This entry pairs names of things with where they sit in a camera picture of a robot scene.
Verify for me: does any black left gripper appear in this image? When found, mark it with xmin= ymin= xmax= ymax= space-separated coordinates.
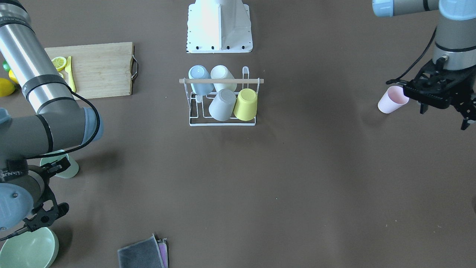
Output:
xmin=403 ymin=60 xmax=476 ymax=130

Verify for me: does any pink plastic cup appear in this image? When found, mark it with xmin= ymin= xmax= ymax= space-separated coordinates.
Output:
xmin=377 ymin=86 xmax=410 ymax=114

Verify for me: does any mint green plastic cup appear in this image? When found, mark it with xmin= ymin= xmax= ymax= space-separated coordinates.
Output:
xmin=40 ymin=154 xmax=79 ymax=179

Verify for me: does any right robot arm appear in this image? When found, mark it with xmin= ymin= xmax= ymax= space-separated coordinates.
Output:
xmin=0 ymin=0 xmax=103 ymax=235

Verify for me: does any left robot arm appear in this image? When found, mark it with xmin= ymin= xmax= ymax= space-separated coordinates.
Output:
xmin=372 ymin=0 xmax=476 ymax=130

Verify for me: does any yellow plastic cup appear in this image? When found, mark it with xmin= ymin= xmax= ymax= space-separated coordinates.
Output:
xmin=233 ymin=88 xmax=257 ymax=121

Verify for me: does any grey plastic cup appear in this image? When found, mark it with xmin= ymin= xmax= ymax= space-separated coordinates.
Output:
xmin=209 ymin=89 xmax=236 ymax=121

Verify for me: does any white plastic cup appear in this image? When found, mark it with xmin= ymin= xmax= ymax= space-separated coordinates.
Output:
xmin=210 ymin=66 xmax=237 ymax=93

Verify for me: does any light blue plastic cup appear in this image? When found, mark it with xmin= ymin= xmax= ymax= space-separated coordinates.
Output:
xmin=188 ymin=65 xmax=215 ymax=96

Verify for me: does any grey folded cloth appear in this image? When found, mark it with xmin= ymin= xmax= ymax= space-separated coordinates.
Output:
xmin=118 ymin=235 xmax=169 ymax=268

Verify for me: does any wooden cutting board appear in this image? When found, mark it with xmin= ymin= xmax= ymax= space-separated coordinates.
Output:
xmin=45 ymin=42 xmax=138 ymax=99

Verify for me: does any yellow plastic knife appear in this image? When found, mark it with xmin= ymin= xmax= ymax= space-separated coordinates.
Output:
xmin=65 ymin=56 xmax=76 ymax=93

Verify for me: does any lemon slice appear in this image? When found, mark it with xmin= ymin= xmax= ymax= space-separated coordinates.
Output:
xmin=51 ymin=56 xmax=67 ymax=72

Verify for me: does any mint green bowl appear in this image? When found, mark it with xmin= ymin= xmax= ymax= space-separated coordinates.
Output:
xmin=0 ymin=227 xmax=59 ymax=268

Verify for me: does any whole yellow lemon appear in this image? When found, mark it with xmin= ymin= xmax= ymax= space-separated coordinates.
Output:
xmin=0 ymin=78 xmax=16 ymax=98

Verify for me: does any green lime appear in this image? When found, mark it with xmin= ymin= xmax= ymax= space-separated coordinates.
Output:
xmin=2 ymin=60 xmax=11 ymax=73

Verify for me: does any white wire cup rack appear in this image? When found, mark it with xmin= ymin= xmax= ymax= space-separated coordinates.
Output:
xmin=180 ymin=66 xmax=264 ymax=127

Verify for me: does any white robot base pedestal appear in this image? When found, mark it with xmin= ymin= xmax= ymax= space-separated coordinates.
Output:
xmin=186 ymin=0 xmax=253 ymax=53

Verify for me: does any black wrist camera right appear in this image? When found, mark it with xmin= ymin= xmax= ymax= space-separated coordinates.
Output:
xmin=23 ymin=157 xmax=70 ymax=232

